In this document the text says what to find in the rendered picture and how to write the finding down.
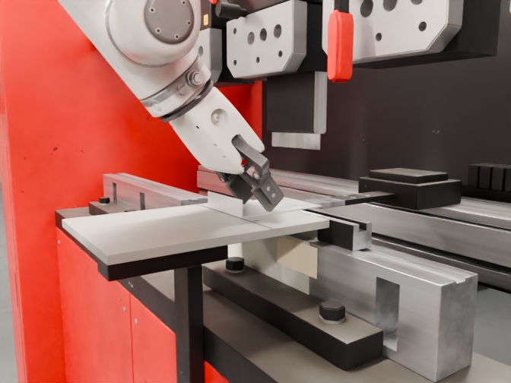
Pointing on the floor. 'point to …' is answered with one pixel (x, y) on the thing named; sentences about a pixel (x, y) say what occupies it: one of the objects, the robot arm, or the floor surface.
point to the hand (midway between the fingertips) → (255, 191)
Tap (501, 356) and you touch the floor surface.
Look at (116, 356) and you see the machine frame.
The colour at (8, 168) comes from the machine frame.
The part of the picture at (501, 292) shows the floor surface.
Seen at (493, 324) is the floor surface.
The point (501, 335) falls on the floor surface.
